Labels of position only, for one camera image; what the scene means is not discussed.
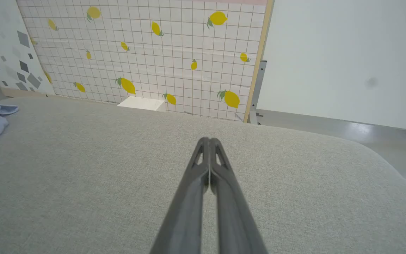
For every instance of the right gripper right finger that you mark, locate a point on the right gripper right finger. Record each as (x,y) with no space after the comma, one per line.
(234,218)

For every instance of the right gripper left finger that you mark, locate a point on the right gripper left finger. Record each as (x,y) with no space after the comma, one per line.
(185,211)

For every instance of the small white box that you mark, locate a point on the small white box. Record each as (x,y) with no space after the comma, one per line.
(142,103)

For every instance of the lemon print grid panel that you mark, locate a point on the lemon print grid panel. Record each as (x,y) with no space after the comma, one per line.
(174,49)

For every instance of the terrazzo print white panel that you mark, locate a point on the terrazzo print white panel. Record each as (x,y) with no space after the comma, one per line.
(5,46)

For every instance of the grey metal panel bracket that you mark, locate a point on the grey metal panel bracket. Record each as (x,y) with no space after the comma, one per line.
(258,84)

